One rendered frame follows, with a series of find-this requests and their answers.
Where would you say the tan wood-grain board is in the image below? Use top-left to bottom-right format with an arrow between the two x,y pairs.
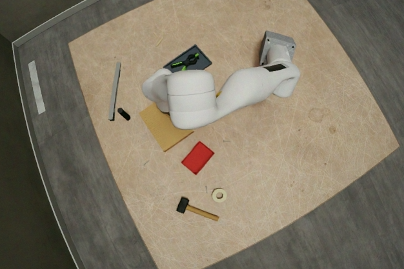
139,102 -> 194,152

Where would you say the black-headed mallet with wooden handle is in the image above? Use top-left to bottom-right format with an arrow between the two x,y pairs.
176,197 -> 219,221

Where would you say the red shallow tray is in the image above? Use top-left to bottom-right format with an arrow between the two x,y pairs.
181,141 -> 215,175

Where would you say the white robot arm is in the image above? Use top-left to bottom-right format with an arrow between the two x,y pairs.
141,45 -> 300,130

